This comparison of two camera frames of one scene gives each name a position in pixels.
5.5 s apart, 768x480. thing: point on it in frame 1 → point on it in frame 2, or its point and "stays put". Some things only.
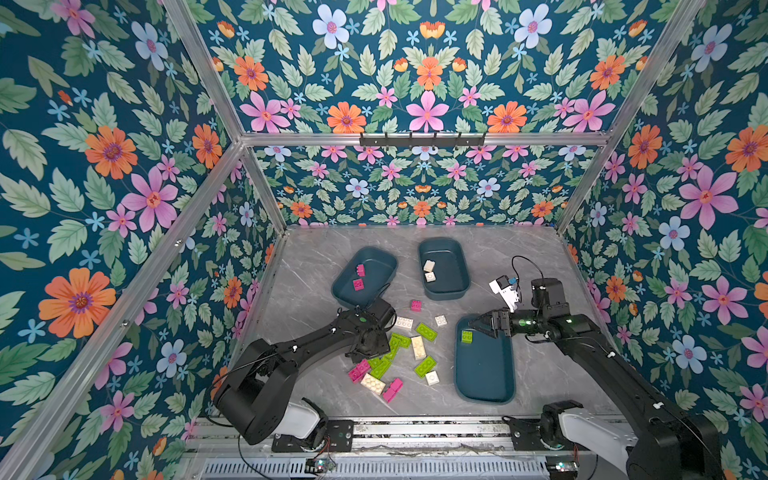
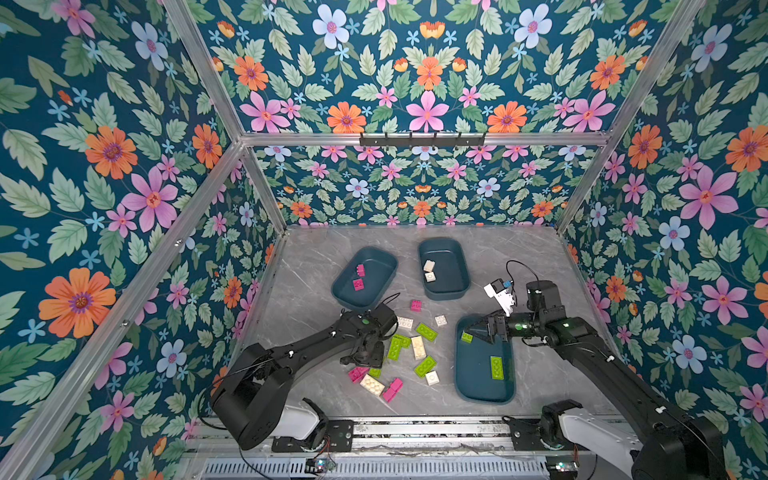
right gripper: [502, 314] stays put
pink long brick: [359, 371] stays put
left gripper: [384, 335] stays put
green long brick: [380, 366] → [497, 368]
